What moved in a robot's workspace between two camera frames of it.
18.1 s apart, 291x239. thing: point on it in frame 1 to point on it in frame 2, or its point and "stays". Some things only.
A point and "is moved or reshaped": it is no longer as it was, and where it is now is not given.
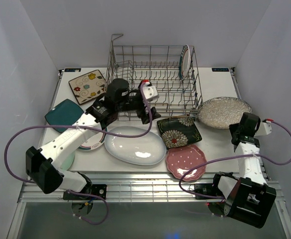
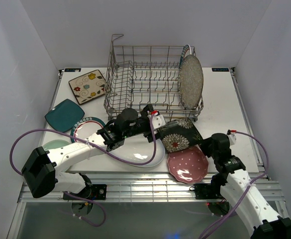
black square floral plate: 178,131 is moved or reshaped
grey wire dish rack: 173,69 stays
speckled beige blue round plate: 219,112 to 191,80
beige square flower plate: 88,87 stays
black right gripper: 232,128 to 203,144
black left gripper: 142,113 to 144,114
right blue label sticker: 220,69 stays
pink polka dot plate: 180,160 stays
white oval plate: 148,149 stays
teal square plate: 65,113 stays
